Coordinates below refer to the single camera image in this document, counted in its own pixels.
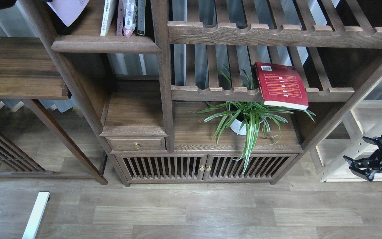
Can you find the yellow green cover book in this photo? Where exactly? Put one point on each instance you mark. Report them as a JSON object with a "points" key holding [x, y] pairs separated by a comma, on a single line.
{"points": [[108, 12]]}

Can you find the white pale purple book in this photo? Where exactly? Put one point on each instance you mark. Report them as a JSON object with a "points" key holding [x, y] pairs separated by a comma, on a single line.
{"points": [[68, 10]]}

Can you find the green spider plant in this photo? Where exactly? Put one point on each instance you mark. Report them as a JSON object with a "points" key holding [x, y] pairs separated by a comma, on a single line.
{"points": [[257, 118]]}

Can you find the white metal leg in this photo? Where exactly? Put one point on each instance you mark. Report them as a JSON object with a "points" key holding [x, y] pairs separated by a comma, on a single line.
{"points": [[34, 221]]}

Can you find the light wooden shelf unit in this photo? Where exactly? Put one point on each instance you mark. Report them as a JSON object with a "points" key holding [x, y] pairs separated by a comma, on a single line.
{"points": [[363, 119]]}

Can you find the white plant pot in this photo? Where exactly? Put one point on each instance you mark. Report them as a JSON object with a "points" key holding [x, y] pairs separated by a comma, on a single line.
{"points": [[236, 126]]}

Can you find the dark wooden bookshelf cabinet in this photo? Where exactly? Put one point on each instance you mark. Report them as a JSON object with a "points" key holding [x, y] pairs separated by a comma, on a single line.
{"points": [[145, 89]]}

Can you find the dark green upright book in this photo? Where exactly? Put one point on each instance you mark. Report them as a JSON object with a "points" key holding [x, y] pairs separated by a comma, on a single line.
{"points": [[141, 17]]}

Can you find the mauve upright book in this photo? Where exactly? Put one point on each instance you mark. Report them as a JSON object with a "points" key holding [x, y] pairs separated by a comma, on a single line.
{"points": [[120, 18]]}

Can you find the red book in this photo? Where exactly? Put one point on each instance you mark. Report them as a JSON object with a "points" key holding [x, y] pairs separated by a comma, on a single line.
{"points": [[281, 86]]}

